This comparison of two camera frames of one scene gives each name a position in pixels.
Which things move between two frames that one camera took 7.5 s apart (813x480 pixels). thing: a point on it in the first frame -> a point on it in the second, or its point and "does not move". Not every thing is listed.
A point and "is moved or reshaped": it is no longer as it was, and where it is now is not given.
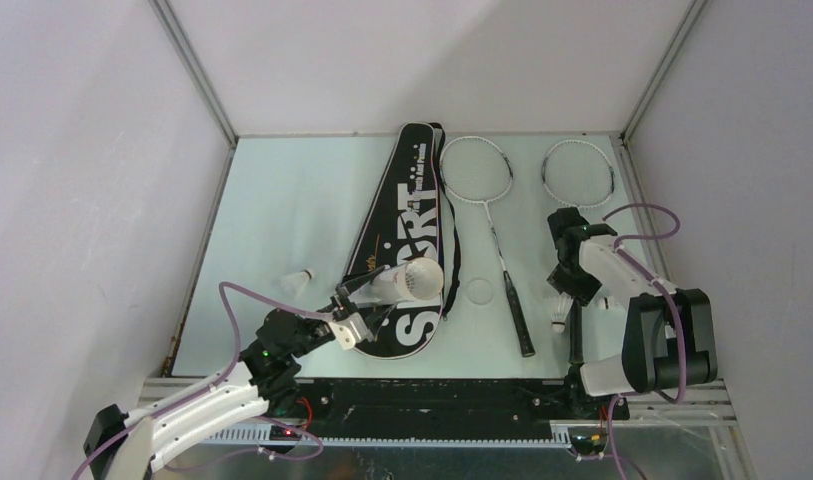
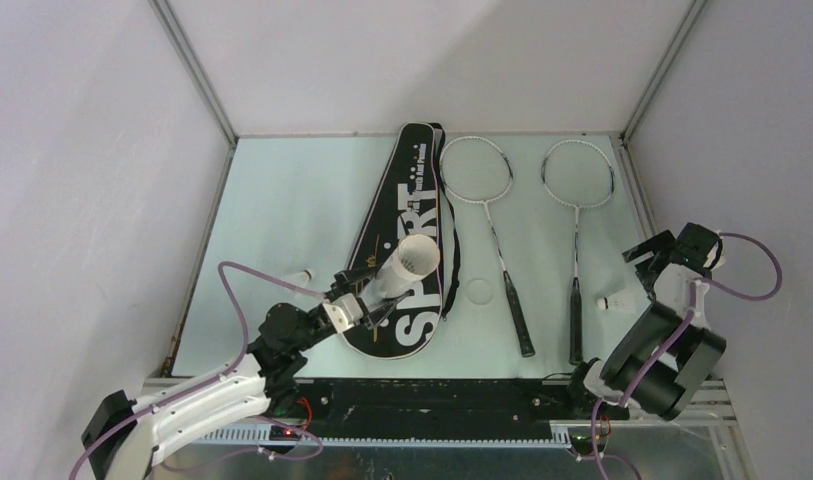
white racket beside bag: (479, 170) does not move
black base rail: (449, 408) does not move
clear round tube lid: (480, 291) does not move
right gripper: (580, 291) -> (656, 243)
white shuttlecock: (610, 303) does not move
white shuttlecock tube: (419, 278) is moved or reshaped
